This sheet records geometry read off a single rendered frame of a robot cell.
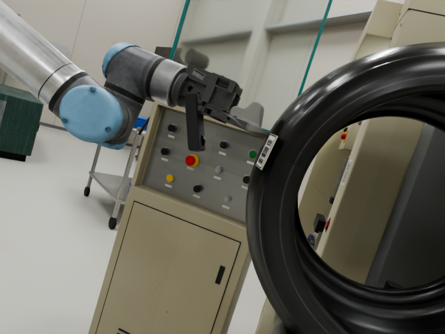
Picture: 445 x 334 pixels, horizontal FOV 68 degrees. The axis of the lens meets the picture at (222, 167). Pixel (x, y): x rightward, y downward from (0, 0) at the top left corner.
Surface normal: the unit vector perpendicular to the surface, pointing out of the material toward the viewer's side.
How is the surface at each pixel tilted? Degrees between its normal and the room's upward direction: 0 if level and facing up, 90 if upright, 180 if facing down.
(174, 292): 90
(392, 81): 81
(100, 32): 90
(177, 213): 90
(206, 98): 90
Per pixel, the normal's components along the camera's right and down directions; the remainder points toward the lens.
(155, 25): 0.51, 0.25
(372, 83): -0.31, -0.15
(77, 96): 0.18, 0.15
